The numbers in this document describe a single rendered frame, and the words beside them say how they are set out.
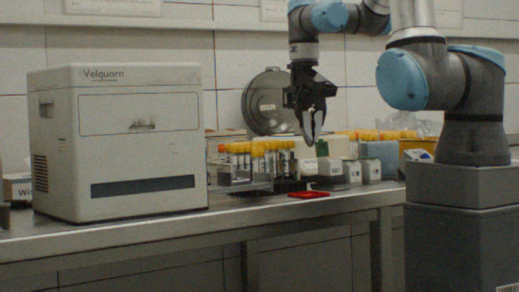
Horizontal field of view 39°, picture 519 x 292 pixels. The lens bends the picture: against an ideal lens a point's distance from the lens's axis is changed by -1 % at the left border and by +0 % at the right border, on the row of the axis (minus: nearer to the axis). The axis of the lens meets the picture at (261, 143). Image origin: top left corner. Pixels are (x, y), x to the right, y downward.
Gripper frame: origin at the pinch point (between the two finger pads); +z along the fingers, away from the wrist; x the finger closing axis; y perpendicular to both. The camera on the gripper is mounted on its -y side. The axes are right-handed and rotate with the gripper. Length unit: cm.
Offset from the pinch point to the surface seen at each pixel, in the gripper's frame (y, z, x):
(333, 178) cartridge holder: -9.3, 8.5, 1.2
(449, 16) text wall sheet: 51, -41, -106
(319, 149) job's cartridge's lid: -3.9, 1.7, 0.9
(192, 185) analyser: -14.3, 5.9, 41.4
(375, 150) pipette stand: -1.8, 3.3, -19.2
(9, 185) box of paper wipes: 29, 7, 66
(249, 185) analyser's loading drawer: -13.0, 7.3, 27.0
